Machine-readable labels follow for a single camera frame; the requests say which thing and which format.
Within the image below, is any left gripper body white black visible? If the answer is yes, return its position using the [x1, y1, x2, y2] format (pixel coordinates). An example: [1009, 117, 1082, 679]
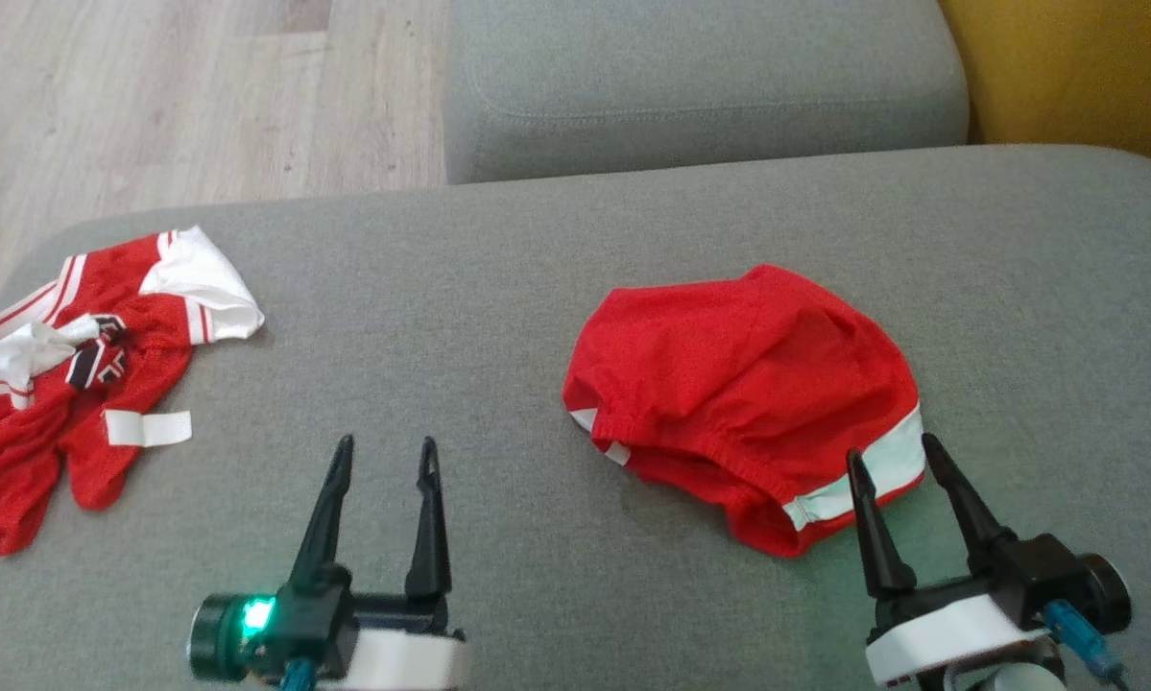
[277, 564, 471, 691]

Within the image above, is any left gripper blue plug cable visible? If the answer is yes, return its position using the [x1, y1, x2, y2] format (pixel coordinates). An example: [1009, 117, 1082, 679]
[277, 656, 323, 691]

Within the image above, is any red white sports jersey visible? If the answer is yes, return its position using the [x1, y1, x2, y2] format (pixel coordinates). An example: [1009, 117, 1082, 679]
[0, 226, 267, 558]

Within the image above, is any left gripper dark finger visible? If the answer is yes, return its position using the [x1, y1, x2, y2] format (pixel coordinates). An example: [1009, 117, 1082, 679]
[404, 436, 454, 604]
[290, 434, 356, 588]

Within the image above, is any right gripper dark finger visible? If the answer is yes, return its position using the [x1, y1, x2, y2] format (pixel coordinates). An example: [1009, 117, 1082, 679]
[921, 431, 1016, 579]
[845, 447, 920, 602]

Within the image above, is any red shorts white trim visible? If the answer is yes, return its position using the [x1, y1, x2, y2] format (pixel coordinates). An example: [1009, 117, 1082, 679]
[562, 263, 927, 560]

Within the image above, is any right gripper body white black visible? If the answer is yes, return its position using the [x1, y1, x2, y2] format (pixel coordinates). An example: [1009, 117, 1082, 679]
[865, 532, 1087, 689]

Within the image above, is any grey fabric sofa seat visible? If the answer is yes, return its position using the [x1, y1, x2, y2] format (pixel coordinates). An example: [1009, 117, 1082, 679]
[0, 144, 1151, 691]

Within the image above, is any grey fabric sofa cushion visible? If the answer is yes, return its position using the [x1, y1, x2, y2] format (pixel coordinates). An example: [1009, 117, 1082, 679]
[443, 0, 971, 185]

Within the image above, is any yellow upholstered furniture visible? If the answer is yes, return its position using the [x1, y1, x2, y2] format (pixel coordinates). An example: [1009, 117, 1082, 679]
[938, 0, 1151, 179]

